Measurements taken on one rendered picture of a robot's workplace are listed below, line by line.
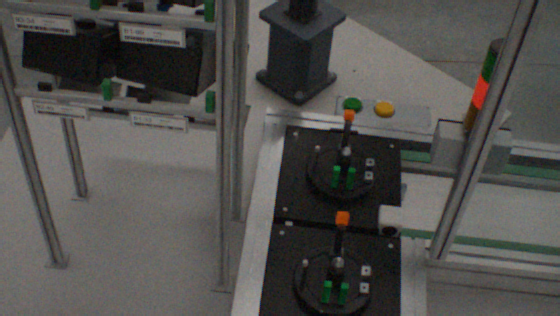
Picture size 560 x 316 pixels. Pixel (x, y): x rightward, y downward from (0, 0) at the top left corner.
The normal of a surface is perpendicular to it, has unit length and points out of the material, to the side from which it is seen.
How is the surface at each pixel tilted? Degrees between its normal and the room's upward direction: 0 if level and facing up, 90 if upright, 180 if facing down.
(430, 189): 0
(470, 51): 0
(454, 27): 0
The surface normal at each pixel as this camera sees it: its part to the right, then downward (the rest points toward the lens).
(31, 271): 0.07, -0.68
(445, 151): -0.11, 0.73
